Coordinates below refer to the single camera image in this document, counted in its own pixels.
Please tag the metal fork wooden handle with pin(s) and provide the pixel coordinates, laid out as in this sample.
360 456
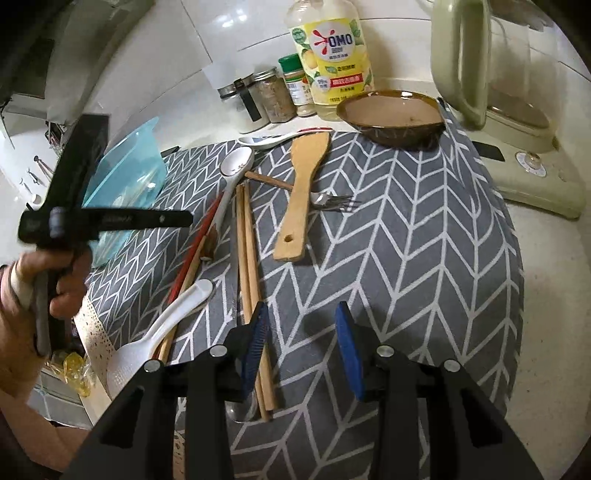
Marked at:
318 200

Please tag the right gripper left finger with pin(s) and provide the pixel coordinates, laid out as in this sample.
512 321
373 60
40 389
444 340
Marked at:
134 437

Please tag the white spoon red handle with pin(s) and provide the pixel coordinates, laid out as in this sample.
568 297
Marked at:
269 142

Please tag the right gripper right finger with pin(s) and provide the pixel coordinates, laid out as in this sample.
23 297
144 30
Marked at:
468 437

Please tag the white spoon floral small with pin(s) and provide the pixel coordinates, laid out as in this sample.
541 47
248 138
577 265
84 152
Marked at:
232 168

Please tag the glass spice jar brown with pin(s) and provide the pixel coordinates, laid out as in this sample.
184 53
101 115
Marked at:
276 99

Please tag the yellow dish soap bottle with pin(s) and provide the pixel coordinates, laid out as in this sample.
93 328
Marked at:
329 40

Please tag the green lid spice bottle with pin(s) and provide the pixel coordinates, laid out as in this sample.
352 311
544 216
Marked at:
297 85

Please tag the wooden spatula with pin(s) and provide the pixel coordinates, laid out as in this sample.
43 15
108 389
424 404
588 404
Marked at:
306 154

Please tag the person left hand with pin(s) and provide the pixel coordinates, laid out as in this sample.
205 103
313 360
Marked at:
20 364

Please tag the green electric kettle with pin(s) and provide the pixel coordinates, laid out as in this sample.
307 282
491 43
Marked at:
494 64

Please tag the blue transparent plastic basin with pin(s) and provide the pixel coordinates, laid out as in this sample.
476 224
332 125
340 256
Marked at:
131 174

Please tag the red chopstick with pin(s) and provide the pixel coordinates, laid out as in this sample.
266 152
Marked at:
203 228

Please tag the brown ceramic bowl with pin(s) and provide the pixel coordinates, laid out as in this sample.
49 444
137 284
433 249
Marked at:
393 118

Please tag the glass jar white powder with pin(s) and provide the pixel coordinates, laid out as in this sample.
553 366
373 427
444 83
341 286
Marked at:
238 94

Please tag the grey chevron table mat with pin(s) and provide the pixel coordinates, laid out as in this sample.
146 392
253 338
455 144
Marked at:
429 259

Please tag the wooden chopstick pair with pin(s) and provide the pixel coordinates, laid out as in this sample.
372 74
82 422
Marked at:
249 288

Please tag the white plastic rice paddle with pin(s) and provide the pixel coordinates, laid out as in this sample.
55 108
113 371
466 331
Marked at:
126 360

